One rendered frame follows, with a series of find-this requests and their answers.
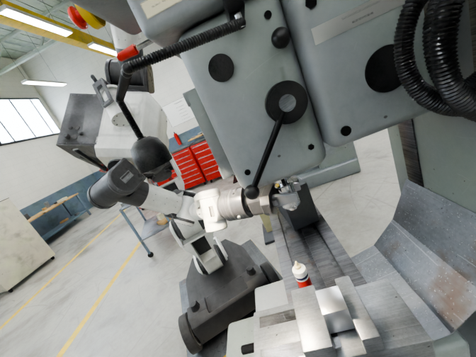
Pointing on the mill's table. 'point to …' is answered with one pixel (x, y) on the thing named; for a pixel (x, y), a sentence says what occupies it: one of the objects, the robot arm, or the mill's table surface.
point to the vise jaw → (312, 324)
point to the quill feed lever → (295, 107)
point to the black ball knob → (280, 37)
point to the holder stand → (302, 214)
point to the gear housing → (172, 17)
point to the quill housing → (252, 95)
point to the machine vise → (343, 348)
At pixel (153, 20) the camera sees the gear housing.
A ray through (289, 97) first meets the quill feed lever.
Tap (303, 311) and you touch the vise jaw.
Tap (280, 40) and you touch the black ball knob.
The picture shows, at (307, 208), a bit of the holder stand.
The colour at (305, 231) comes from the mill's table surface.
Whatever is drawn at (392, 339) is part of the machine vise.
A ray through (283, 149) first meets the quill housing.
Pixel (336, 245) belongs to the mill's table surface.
